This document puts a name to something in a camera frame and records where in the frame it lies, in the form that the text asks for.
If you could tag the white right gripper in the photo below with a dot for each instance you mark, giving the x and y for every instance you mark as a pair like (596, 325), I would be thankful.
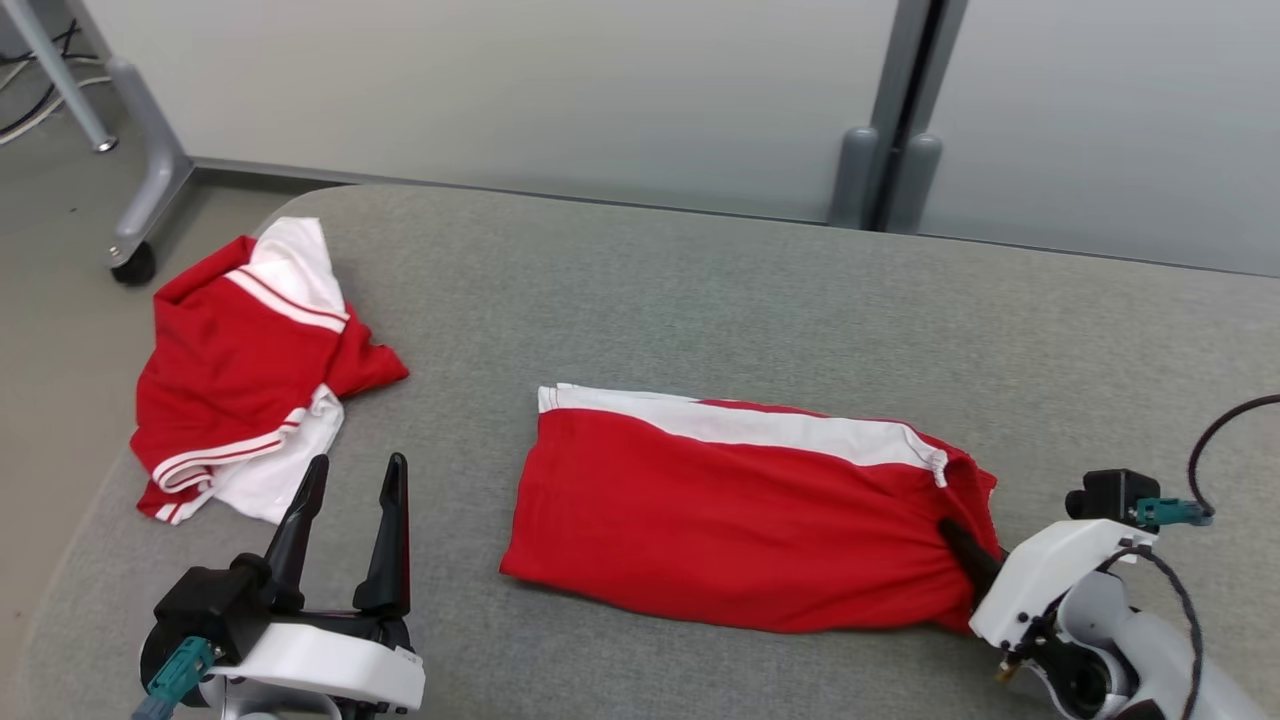
(1050, 570)

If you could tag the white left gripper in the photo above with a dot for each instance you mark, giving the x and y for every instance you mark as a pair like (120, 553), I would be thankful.
(330, 665)

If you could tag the red white basketball jersey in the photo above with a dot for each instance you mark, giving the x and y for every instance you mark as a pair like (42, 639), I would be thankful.
(240, 370)

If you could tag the red shorts with white stripe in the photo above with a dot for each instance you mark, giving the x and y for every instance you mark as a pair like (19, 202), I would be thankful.
(720, 520)

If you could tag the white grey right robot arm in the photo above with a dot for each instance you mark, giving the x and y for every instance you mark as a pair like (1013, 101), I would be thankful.
(1150, 650)

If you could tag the black caster wheel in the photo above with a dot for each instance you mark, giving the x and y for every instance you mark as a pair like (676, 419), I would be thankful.
(135, 268)

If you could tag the grey curved table leg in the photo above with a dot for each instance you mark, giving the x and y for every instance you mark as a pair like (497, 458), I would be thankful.
(160, 170)

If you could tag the thin metal table leg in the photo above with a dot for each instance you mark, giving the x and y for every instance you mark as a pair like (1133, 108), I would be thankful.
(62, 72)

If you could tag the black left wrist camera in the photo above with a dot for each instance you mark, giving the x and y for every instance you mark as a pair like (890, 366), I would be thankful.
(205, 605)

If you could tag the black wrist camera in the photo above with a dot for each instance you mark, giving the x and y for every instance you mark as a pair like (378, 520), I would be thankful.
(1115, 492)
(205, 605)

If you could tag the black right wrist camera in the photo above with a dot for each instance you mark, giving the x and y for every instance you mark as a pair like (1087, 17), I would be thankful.
(1115, 492)

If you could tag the teal right camera plug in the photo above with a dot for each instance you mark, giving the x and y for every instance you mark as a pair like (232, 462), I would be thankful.
(1165, 512)

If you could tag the teal camera plug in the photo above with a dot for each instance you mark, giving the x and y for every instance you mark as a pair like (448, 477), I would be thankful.
(1165, 512)
(180, 668)

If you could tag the teal left camera plug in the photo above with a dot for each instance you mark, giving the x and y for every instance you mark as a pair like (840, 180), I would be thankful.
(180, 668)

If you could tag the grey rounded post foot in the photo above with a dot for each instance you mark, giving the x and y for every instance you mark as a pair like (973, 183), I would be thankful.
(915, 185)
(853, 180)

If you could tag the grey partition post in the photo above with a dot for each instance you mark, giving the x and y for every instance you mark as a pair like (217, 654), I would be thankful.
(905, 60)

